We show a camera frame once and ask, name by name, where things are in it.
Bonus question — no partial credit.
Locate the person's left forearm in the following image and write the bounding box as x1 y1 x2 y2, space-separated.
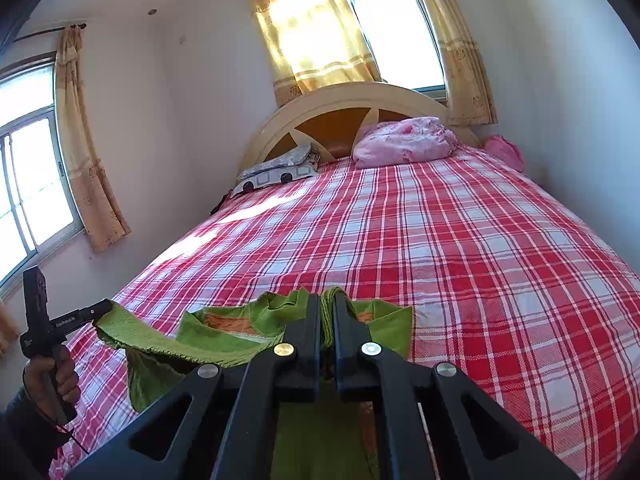
0 385 72 480

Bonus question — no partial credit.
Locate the pink cloth bundle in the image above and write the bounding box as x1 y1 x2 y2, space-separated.
484 135 526 174

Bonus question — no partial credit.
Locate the grey patterned pillow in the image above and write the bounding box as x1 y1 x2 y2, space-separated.
231 142 322 199

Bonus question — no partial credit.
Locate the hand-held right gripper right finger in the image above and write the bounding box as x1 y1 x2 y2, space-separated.
332 292 581 480

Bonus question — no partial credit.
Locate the person's left hand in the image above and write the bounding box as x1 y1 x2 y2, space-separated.
23 345 82 409

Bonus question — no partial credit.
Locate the cream wooden headboard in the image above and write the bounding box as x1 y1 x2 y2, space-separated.
237 82 481 177

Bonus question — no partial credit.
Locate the black curtain rod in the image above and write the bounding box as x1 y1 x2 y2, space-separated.
14 22 87 44

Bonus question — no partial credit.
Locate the large sliding window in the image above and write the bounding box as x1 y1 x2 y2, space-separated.
0 52 87 302

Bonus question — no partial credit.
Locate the dark cloth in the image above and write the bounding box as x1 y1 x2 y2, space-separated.
210 191 237 217

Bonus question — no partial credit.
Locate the green orange striped knit sweater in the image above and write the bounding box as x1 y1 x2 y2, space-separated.
95 287 414 480

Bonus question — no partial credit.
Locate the pink crumpled blanket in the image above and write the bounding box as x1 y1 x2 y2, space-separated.
352 116 458 169

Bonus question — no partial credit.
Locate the bed with red plaid sheet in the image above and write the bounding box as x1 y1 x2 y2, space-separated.
50 145 640 480

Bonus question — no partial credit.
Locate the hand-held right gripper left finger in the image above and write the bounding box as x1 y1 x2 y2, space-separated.
65 294 321 480

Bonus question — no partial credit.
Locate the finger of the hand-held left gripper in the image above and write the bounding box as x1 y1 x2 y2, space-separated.
80 298 114 323

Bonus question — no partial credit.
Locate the small window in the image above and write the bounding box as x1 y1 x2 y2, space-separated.
349 0 447 94

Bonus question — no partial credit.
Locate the yellow curtain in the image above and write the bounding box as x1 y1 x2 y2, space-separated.
54 25 132 254
240 0 384 108
407 0 499 127

